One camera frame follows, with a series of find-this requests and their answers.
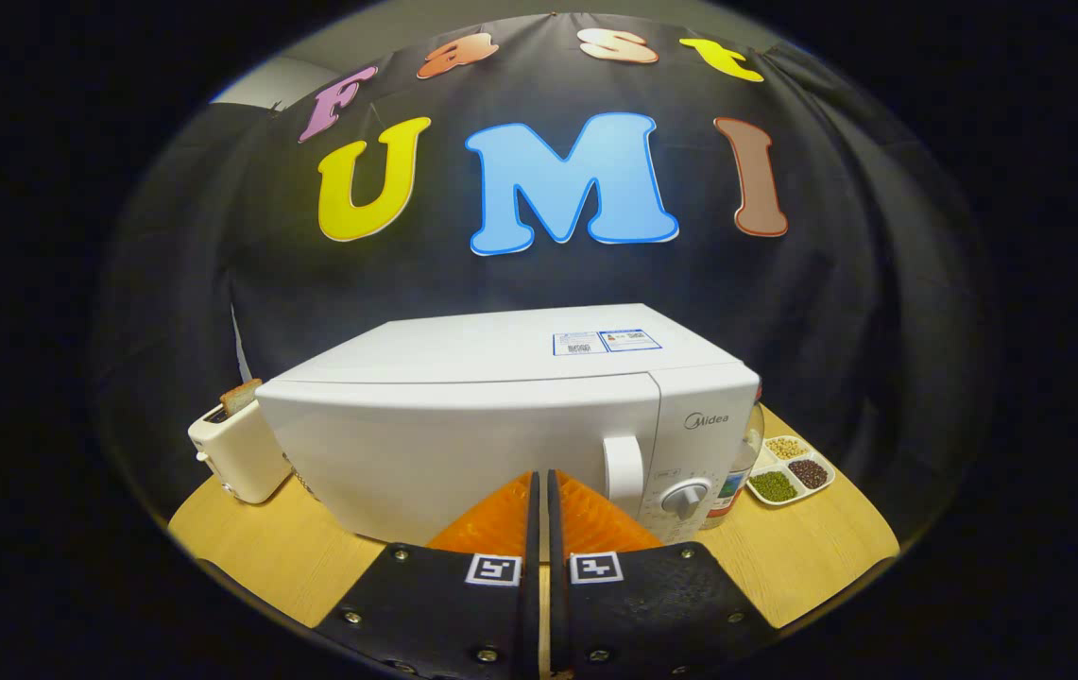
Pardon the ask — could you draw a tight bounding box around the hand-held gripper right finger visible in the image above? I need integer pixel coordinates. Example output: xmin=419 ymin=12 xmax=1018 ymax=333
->
xmin=548 ymin=469 xmax=776 ymax=680

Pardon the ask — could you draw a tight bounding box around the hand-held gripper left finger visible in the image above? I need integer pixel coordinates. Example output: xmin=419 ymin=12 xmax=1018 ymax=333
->
xmin=317 ymin=469 xmax=541 ymax=680

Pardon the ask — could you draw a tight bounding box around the white microwave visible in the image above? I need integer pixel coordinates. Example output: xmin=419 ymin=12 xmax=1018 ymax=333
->
xmin=255 ymin=302 xmax=761 ymax=549

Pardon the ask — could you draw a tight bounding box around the clear plastic bottle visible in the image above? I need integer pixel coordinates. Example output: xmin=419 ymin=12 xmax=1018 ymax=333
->
xmin=704 ymin=387 xmax=766 ymax=530

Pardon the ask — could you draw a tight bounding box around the white divided dish of beans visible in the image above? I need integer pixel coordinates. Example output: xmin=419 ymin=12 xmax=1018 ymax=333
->
xmin=746 ymin=434 xmax=837 ymax=508

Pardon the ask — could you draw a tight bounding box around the white toaster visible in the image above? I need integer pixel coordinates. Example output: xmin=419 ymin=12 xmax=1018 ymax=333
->
xmin=187 ymin=397 xmax=294 ymax=505

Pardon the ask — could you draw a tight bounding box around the brown bread slice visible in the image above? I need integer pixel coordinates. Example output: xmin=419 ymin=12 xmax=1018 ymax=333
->
xmin=220 ymin=379 xmax=264 ymax=418

